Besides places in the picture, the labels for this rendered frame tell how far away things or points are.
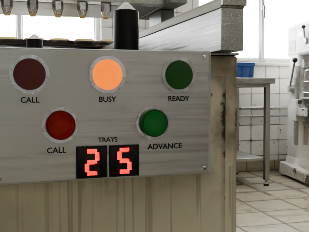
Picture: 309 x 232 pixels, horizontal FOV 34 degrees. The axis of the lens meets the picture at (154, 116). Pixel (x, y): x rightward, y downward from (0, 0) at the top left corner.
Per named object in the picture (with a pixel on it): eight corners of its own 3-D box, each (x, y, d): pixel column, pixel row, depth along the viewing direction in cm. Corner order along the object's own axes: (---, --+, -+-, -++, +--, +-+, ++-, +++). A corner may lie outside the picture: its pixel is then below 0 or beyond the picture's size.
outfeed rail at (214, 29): (53, 81, 248) (52, 66, 248) (59, 81, 249) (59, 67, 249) (222, 49, 56) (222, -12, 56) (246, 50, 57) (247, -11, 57)
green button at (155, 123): (138, 136, 55) (137, 108, 55) (163, 135, 56) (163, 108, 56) (141, 137, 54) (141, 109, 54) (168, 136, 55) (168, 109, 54)
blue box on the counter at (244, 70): (212, 78, 415) (212, 61, 414) (198, 79, 443) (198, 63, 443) (255, 79, 427) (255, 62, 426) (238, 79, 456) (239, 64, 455)
